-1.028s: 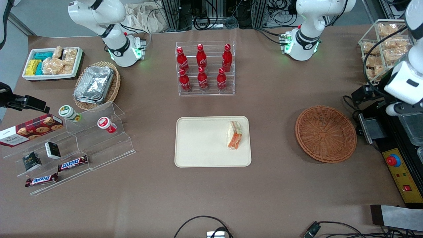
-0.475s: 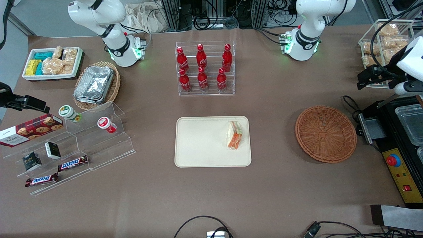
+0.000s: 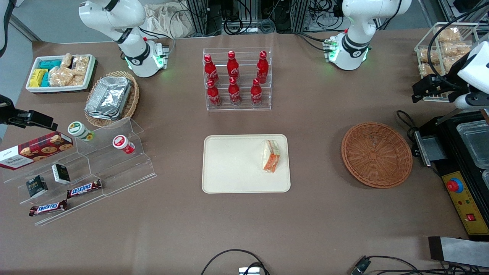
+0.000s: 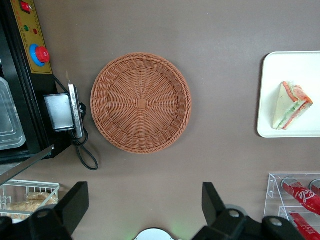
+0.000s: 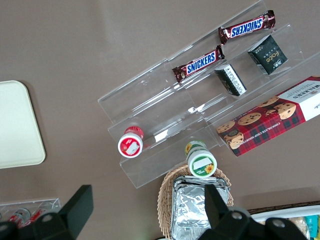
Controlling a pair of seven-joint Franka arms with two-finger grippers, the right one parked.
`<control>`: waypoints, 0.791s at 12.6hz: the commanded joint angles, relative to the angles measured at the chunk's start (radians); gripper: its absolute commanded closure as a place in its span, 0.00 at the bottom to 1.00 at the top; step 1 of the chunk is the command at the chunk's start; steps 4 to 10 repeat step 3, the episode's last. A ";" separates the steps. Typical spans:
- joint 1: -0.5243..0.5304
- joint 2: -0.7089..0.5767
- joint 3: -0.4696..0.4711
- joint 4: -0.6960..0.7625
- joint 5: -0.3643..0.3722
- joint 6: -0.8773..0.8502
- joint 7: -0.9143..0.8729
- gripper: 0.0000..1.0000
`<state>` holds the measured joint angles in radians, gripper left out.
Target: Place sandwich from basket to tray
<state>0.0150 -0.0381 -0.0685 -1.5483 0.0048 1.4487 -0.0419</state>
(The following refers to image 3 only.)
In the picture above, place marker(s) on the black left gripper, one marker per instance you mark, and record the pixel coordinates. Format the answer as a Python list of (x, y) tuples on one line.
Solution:
[(446, 84)]

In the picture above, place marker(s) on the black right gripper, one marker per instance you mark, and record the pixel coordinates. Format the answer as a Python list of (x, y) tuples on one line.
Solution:
[(5, 113)]

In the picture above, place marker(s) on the triangle sandwich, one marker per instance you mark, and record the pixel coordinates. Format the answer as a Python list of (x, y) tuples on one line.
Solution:
[(270, 156)]

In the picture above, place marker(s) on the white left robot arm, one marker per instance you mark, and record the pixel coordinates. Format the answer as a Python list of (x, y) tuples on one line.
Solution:
[(353, 47)]

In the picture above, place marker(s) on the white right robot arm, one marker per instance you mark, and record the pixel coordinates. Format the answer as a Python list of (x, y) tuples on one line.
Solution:
[(135, 57)]

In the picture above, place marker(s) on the white rectangular snack tray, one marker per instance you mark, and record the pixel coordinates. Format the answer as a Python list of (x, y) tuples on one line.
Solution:
[(57, 89)]

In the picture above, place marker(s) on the round brown wicker basket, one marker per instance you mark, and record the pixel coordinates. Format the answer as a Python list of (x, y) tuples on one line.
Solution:
[(376, 154)]

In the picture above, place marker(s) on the oval light wicker basket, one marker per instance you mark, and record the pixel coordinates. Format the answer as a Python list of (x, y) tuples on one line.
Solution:
[(133, 100)]

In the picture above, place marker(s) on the beige plastic serving tray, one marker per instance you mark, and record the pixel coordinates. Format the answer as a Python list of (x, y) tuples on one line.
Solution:
[(233, 164)]

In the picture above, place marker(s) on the bagged fried bread snack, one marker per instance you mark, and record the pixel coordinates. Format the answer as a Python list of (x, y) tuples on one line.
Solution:
[(425, 56), (454, 49), (449, 35), (424, 70)]

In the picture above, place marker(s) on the red tartan cookie box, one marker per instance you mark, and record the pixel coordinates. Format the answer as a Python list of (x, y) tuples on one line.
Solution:
[(36, 151)]

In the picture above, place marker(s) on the green lid yogurt cup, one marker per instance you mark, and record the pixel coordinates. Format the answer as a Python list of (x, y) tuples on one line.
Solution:
[(79, 130)]

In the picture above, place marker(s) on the teal snack pack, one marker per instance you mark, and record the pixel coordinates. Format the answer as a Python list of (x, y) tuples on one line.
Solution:
[(46, 79), (50, 64)]

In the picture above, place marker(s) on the yellow snack pack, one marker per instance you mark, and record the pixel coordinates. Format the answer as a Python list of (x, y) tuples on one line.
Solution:
[(37, 77)]

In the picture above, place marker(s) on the clear bag of crackers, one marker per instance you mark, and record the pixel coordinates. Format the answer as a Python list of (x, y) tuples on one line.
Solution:
[(81, 65), (79, 80), (67, 60), (60, 76)]

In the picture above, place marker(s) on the small black box white label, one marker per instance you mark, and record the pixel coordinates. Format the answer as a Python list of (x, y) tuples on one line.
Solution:
[(61, 173)]

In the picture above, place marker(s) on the small black box gold print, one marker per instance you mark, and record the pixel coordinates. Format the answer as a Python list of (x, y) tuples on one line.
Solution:
[(37, 186)]

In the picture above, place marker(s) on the aluminium foil container stack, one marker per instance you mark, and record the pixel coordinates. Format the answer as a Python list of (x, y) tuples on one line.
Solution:
[(109, 97)]

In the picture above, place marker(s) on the clear plastic food container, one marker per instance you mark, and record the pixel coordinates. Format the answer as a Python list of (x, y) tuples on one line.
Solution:
[(475, 143), (486, 178)]

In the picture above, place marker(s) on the brown snickers bar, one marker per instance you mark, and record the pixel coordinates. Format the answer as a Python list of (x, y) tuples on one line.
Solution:
[(47, 208), (84, 188)]

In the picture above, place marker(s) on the red lid yogurt cup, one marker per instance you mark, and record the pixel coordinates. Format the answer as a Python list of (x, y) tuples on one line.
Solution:
[(122, 143)]

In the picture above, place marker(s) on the clear acrylic step riser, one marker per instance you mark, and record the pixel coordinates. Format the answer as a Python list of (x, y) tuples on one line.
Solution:
[(126, 172), (76, 208)]

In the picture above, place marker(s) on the red emergency stop button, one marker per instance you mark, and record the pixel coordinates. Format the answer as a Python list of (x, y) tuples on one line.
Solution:
[(454, 185)]

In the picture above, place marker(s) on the black sealing machine yellow panel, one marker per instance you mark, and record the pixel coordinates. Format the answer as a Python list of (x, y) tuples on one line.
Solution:
[(464, 206)]

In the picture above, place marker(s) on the red cola bottle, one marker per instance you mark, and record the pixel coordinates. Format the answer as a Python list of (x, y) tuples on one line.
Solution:
[(232, 67), (256, 94), (210, 70), (262, 68), (213, 95), (234, 93)]

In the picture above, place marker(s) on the beige cloth bag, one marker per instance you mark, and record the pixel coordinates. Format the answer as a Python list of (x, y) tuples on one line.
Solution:
[(168, 21)]

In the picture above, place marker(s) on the grey metal plate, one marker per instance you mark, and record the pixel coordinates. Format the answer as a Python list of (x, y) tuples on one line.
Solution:
[(458, 251)]

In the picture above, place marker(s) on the clear acrylic bottle rack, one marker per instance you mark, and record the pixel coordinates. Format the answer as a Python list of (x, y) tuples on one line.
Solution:
[(244, 107)]

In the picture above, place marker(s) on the silver metal connector box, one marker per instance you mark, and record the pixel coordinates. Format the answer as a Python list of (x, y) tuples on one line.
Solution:
[(248, 271)]

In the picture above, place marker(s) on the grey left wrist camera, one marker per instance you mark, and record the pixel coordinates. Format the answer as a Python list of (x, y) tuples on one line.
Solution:
[(468, 102)]

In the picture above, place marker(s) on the aluminium frame post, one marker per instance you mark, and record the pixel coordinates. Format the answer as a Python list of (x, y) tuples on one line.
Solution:
[(202, 17), (300, 15)]

